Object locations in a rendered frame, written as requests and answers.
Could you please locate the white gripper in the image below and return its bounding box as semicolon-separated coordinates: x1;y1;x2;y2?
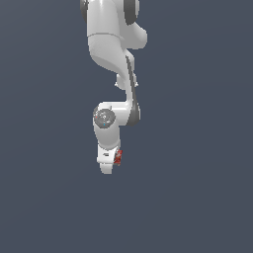
96;141;122;176

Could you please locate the small red object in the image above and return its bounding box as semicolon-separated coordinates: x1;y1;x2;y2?
114;149;124;166

